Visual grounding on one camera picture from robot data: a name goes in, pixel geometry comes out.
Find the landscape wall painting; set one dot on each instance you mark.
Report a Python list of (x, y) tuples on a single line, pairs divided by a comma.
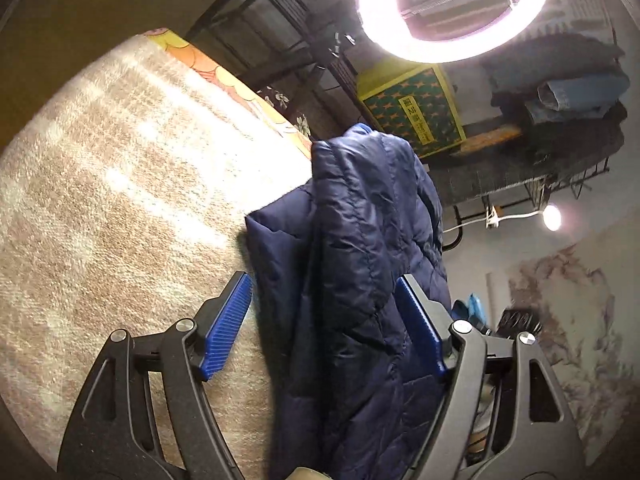
[(575, 335)]

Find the black metal clothes rack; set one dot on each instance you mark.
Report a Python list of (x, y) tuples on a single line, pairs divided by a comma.
[(305, 20)]

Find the white clip lamp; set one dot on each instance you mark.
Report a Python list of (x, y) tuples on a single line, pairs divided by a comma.
[(552, 217)]

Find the navy puffer jacket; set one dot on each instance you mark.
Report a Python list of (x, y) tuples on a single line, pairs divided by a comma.
[(360, 260)]

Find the yellow patterned box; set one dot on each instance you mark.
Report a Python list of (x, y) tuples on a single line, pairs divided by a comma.
[(410, 110)]

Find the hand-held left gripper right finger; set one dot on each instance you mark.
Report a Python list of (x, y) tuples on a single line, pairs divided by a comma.
[(422, 325)]

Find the dark blue hanging jacket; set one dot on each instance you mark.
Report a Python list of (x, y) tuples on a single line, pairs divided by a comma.
[(560, 55)]

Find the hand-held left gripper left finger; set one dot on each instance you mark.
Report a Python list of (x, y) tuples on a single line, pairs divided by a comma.
[(227, 325)]

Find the denim jacket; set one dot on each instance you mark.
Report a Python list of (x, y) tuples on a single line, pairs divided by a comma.
[(580, 97)]

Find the black coat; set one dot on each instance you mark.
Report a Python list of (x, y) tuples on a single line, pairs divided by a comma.
[(575, 140)]

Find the light blue jacket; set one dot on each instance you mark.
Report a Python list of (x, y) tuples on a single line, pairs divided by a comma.
[(470, 312)]

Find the orange scarf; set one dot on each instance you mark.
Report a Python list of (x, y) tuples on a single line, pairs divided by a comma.
[(492, 139)]

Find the yellow floral bedsheet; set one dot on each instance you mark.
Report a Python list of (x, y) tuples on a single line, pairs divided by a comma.
[(210, 70)]

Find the beige blanket on bed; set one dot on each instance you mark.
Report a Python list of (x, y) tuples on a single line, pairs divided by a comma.
[(100, 210)]

